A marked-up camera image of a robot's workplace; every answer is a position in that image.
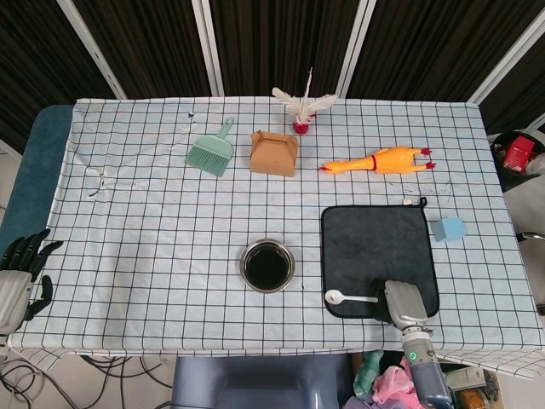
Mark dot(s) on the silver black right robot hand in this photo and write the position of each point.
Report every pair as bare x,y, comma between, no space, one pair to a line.
404,304

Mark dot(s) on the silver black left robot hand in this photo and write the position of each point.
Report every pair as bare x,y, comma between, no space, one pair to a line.
13,294

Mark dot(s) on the white plastic spoon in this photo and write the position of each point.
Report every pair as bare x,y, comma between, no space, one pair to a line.
334,297

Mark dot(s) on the dark grey cloth mat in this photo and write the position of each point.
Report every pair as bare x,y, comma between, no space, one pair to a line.
374,247

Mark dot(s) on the steel bowl with dark liquid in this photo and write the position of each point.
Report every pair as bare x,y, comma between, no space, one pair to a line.
267,266

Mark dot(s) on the green hand brush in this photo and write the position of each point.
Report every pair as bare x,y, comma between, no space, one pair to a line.
210,155

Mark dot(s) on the green plastic bag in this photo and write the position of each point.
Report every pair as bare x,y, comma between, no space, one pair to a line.
366,372

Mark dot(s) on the pink plastic bag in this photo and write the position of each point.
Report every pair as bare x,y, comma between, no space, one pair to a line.
394,385

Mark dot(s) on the light blue foam cube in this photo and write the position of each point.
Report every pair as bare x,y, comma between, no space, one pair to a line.
451,230

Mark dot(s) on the yellow rubber chicken toy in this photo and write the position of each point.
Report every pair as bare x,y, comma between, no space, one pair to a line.
391,159

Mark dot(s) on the white black checked tablecloth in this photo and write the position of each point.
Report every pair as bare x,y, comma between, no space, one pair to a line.
170,238

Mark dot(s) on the grey-blue robot torso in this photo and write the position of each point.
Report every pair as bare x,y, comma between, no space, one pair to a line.
255,383

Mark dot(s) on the black bin with bag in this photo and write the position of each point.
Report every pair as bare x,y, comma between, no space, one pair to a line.
500,157

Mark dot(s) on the red carton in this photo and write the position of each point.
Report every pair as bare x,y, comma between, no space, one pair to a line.
519,153

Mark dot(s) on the brown cardboard gable box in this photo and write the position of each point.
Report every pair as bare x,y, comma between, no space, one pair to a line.
272,157

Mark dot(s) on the white feather shuttlecock red base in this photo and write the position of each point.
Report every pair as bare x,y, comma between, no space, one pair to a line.
303,111

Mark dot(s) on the white frame post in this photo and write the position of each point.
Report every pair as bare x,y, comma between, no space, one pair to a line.
91,49
355,47
208,47
506,57

